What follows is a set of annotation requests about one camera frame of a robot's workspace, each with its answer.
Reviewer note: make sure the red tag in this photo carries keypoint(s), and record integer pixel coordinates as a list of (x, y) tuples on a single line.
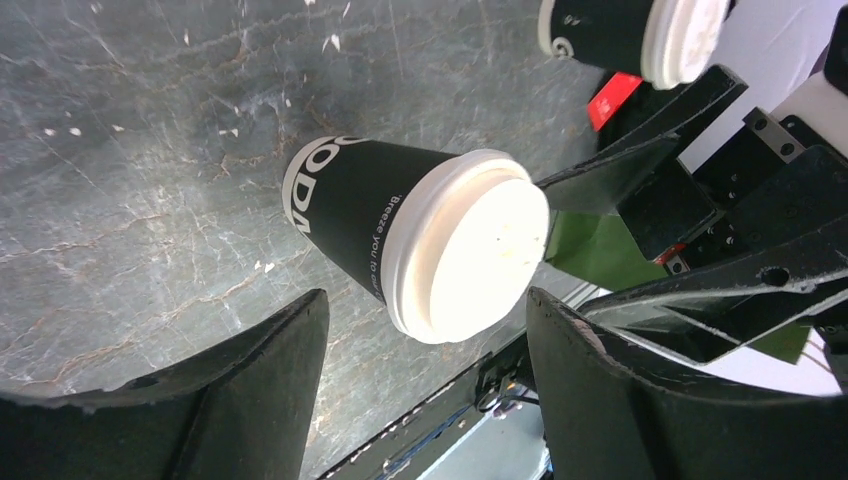
[(612, 94)]

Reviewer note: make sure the white cup lid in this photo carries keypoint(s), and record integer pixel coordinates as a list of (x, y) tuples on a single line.
[(462, 247), (679, 39)]

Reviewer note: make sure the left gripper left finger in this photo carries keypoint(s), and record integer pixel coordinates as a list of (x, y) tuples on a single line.
[(240, 409)]

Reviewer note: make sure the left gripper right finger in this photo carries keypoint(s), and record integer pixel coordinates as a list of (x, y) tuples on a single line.
[(612, 409)]

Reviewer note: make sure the black paper coffee cup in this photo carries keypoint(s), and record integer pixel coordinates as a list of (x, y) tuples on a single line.
[(607, 34)]

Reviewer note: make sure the green box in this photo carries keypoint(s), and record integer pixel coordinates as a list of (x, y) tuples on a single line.
[(599, 249)]

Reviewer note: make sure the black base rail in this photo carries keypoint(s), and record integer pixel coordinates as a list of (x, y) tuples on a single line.
[(408, 446)]

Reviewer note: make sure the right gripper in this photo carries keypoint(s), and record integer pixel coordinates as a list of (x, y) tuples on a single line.
[(775, 176)]

